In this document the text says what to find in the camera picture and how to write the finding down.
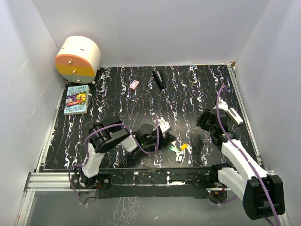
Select aluminium frame rail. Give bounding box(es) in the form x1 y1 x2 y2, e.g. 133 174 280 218
15 170 291 226

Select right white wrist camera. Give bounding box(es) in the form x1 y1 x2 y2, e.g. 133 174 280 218
217 98 229 112

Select round pastel drawer box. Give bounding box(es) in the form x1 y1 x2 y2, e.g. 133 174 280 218
55 35 101 84

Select small red white box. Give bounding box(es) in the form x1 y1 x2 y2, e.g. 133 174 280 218
129 80 139 90

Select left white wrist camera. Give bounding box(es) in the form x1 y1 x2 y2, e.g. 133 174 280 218
158 117 172 133

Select blue treehouse paperback book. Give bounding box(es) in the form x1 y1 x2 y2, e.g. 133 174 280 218
64 85 89 115

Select green key tag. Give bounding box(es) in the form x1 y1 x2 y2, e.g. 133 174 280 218
169 146 179 153

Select white key tag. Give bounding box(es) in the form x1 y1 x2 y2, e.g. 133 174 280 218
176 152 184 163

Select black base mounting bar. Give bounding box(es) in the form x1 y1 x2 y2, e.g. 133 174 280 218
68 168 230 203

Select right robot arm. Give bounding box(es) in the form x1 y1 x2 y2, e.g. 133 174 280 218
197 109 285 220

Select white grey eraser block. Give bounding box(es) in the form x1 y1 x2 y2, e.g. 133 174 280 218
227 108 243 126

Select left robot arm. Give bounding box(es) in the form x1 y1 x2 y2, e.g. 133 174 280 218
80 116 175 188

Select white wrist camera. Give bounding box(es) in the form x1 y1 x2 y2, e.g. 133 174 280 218
217 98 229 112
158 117 172 133

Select black stapler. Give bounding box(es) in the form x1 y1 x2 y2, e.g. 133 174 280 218
152 70 166 90

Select orange key tag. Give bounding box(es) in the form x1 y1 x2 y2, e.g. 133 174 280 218
180 144 189 150

